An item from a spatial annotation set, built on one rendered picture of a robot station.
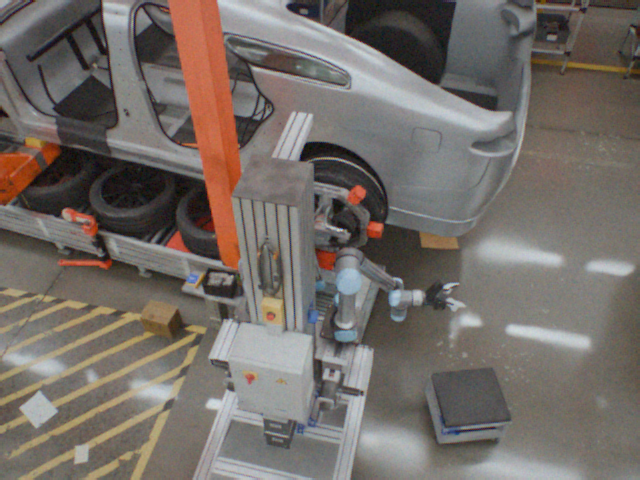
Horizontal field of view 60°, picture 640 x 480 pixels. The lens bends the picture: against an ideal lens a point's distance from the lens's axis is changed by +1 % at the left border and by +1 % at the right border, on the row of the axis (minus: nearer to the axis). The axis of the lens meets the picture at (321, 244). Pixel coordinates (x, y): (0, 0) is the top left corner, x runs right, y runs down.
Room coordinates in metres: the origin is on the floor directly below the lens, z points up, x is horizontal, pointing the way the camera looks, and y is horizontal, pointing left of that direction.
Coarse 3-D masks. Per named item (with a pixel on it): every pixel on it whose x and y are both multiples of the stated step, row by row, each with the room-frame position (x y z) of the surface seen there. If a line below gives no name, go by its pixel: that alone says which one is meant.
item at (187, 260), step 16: (0, 208) 3.14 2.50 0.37; (16, 208) 3.12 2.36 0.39; (32, 224) 3.05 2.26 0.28; (48, 224) 3.00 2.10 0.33; (64, 224) 2.95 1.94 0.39; (80, 224) 2.95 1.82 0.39; (112, 240) 2.81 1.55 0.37; (128, 240) 2.78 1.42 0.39; (160, 256) 2.69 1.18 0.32; (176, 256) 2.64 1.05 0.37; (192, 256) 2.63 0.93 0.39
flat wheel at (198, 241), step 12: (192, 192) 3.18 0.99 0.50; (204, 192) 3.19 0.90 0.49; (180, 204) 3.05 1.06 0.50; (192, 204) 3.08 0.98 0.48; (204, 204) 3.18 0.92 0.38; (180, 216) 2.92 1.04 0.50; (192, 216) 2.94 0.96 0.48; (204, 216) 2.96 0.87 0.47; (180, 228) 2.82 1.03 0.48; (192, 228) 2.79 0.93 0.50; (192, 240) 2.73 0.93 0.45; (204, 240) 2.69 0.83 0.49; (216, 240) 2.68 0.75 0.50; (192, 252) 2.75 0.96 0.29; (204, 252) 2.69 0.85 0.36; (216, 252) 2.68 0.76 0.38
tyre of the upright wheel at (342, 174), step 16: (304, 160) 2.86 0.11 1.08; (320, 160) 2.76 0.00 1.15; (336, 160) 2.73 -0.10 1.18; (352, 160) 2.74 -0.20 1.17; (320, 176) 2.61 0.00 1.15; (336, 176) 2.58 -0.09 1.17; (352, 176) 2.61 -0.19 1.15; (368, 176) 2.66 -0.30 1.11; (368, 192) 2.54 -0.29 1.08; (384, 192) 2.67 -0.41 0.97; (368, 208) 2.51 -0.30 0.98; (384, 208) 2.62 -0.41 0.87; (368, 240) 2.50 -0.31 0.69
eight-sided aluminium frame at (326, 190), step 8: (320, 184) 2.57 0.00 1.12; (320, 192) 2.52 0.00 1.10; (328, 192) 2.50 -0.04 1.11; (336, 192) 2.50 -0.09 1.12; (344, 192) 2.50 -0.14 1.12; (344, 200) 2.47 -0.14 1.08; (352, 208) 2.45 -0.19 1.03; (360, 208) 2.48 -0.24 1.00; (360, 216) 2.44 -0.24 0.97; (368, 216) 2.45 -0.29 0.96; (360, 224) 2.43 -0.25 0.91; (368, 224) 2.46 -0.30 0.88; (360, 232) 2.43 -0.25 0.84; (352, 240) 2.50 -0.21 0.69; (360, 240) 2.43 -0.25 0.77; (320, 248) 2.52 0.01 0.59; (328, 248) 2.50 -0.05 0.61; (336, 248) 2.49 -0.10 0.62
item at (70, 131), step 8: (56, 120) 3.44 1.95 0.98; (64, 120) 3.43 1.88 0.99; (72, 120) 3.41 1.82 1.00; (80, 120) 3.40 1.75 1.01; (64, 128) 3.42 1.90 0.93; (72, 128) 3.40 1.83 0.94; (80, 128) 3.37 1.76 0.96; (88, 128) 3.35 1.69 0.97; (96, 128) 3.34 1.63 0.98; (104, 128) 3.32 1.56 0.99; (64, 136) 3.40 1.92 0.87; (72, 136) 3.37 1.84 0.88; (80, 136) 3.35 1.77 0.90; (88, 136) 3.34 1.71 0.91; (96, 136) 3.32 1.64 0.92; (104, 136) 3.31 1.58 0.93; (64, 144) 3.40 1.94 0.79; (72, 144) 3.39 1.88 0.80; (80, 144) 3.36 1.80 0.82; (88, 144) 3.33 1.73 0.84; (96, 144) 3.31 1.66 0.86; (104, 144) 3.29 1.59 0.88; (104, 152) 3.30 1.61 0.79
